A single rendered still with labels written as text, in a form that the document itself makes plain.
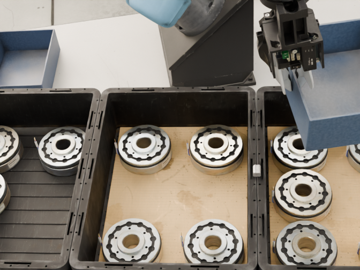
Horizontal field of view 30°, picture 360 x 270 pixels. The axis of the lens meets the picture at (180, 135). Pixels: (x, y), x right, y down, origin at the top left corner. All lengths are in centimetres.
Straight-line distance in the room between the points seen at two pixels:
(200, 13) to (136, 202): 45
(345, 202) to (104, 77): 71
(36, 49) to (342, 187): 90
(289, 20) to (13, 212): 68
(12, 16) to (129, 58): 144
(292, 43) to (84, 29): 101
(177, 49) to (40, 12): 161
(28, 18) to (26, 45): 128
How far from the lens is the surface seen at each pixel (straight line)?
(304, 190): 125
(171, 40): 157
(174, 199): 126
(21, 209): 131
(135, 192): 128
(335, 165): 131
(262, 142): 120
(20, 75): 174
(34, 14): 308
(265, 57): 99
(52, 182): 133
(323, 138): 101
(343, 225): 123
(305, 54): 92
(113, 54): 174
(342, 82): 112
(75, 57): 176
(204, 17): 147
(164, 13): 86
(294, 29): 88
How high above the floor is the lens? 186
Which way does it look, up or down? 49 degrees down
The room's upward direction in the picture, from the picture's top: 7 degrees counter-clockwise
